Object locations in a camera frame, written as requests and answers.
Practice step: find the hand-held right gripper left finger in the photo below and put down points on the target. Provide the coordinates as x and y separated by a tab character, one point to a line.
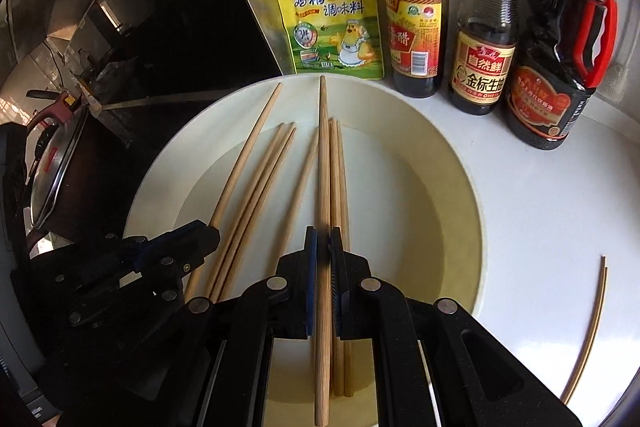
311	277

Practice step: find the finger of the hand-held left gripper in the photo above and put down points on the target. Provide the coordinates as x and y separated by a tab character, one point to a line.
135	287
192	234

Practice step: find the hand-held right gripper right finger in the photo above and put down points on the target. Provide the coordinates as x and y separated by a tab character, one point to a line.
336	277

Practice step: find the bundle of wooden chopsticks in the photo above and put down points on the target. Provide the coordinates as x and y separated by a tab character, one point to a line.
339	197

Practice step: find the white round plate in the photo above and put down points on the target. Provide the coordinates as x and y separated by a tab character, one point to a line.
415	207

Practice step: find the single long bamboo chopstick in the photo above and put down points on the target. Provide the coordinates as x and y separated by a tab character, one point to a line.
600	307
324	167
604	307

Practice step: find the dark cooking pot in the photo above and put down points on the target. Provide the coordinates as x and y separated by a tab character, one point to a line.
97	187

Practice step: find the glass pot lid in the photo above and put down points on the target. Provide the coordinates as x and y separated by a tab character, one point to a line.
47	172

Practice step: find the clear soy sauce bottle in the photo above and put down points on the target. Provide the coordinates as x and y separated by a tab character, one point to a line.
482	67

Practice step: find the yellow capped vinegar bottle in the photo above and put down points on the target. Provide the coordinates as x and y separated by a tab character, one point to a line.
415	32

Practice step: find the yellow green seasoning pouch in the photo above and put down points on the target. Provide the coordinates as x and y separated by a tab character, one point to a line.
325	7

